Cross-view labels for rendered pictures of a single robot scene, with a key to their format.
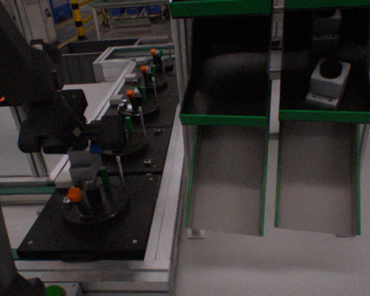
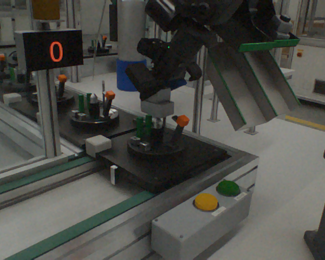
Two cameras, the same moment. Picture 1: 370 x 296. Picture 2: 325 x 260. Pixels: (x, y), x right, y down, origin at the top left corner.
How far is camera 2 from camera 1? 78 cm
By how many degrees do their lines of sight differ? 47
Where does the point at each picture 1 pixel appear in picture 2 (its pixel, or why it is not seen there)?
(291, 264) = (255, 150)
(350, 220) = (286, 104)
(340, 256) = (265, 140)
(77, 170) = (166, 106)
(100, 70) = not seen: outside the picture
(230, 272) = not seen: hidden behind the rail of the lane
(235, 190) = (242, 102)
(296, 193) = not seen: hidden behind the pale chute
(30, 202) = (62, 182)
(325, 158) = (262, 77)
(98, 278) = (229, 171)
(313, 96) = (279, 33)
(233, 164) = (233, 87)
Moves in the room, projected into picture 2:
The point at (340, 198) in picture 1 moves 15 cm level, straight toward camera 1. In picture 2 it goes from (278, 95) to (314, 110)
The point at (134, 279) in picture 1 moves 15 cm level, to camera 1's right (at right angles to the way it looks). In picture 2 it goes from (245, 163) to (270, 143)
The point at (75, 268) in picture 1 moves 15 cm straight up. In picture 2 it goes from (207, 175) to (214, 107)
